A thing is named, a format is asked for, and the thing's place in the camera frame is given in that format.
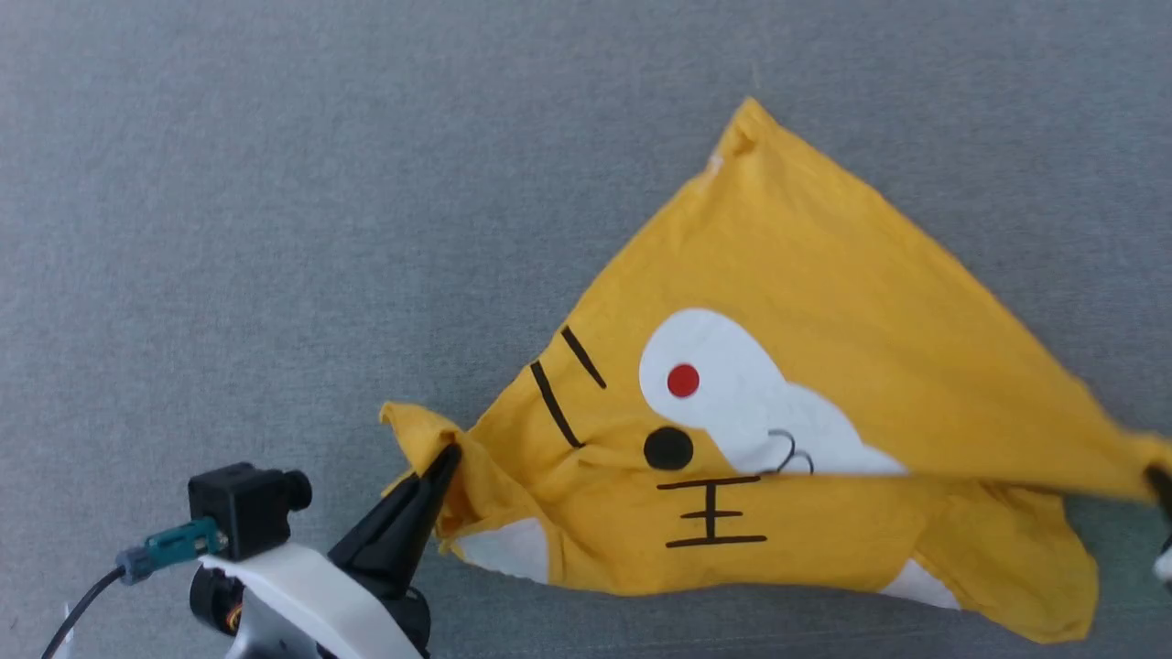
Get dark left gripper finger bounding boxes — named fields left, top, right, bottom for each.
left=327, top=444, right=463, bottom=598

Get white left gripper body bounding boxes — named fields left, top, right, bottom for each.
left=189, top=540, right=433, bottom=659

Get yellow cartoon print shirt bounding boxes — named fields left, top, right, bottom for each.
left=378, top=96, right=1172, bottom=645

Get grey fabric sofa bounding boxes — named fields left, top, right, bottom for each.
left=0, top=0, right=1172, bottom=659

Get teal plug left camera cable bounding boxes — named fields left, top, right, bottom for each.
left=40, top=517, right=227, bottom=659

